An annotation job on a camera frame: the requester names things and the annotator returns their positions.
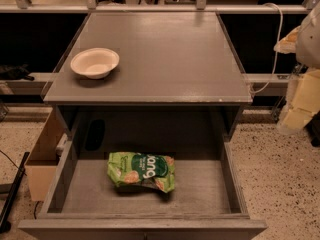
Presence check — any white cable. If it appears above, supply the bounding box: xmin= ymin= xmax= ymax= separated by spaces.
xmin=248 ymin=2 xmax=284 ymax=96

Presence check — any open grey top drawer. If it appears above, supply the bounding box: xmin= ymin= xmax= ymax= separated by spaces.
xmin=19 ymin=143 xmax=267 ymax=240

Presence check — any cardboard box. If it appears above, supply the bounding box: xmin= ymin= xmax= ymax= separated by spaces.
xmin=25 ymin=109 xmax=64 ymax=201

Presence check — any black object on ledge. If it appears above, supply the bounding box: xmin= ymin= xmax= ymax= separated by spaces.
xmin=0 ymin=64 xmax=34 ymax=81

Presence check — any white paper bowl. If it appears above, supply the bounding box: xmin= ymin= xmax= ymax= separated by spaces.
xmin=70 ymin=48 xmax=120 ymax=79

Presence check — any black pole on floor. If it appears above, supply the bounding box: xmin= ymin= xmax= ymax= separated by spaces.
xmin=0 ymin=152 xmax=29 ymax=234

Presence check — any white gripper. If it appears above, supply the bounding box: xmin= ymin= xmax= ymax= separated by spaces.
xmin=274 ymin=2 xmax=320 ymax=135

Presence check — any grey cabinet with counter top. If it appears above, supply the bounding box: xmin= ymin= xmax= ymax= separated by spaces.
xmin=44 ymin=12 xmax=252 ymax=152

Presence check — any green rice chip bag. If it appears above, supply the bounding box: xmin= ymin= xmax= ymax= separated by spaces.
xmin=107 ymin=152 xmax=175 ymax=193

